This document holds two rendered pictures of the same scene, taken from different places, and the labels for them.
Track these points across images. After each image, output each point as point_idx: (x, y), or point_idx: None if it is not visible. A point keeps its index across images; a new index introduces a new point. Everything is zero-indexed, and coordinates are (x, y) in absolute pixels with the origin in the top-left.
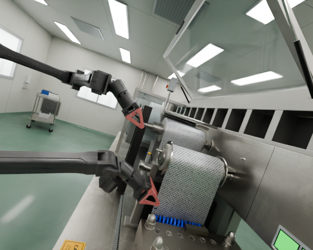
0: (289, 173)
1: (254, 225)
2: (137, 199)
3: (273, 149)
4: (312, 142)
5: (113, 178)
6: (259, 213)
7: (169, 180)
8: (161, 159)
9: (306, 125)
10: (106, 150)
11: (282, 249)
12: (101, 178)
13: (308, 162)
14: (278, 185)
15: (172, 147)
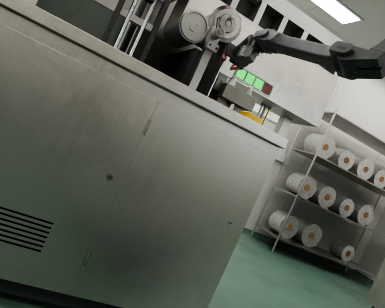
0: (244, 35)
1: (222, 69)
2: (240, 66)
3: None
4: (256, 18)
5: (261, 53)
6: (225, 61)
7: None
8: (233, 28)
9: (241, 1)
10: (271, 29)
11: (239, 76)
12: (253, 55)
13: (254, 30)
14: (238, 43)
15: (240, 17)
